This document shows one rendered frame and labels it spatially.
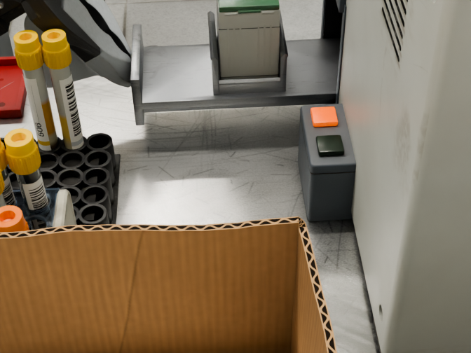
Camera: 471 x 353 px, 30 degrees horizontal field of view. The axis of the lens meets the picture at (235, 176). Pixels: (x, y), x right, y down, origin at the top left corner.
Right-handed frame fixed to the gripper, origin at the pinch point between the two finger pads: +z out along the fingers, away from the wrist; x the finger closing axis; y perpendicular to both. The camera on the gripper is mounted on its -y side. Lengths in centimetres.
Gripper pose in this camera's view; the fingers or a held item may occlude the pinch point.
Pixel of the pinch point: (130, 65)
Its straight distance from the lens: 62.7
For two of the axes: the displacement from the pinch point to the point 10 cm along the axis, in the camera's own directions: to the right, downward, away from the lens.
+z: 5.1, 6.0, 6.1
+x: 0.6, 6.9, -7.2
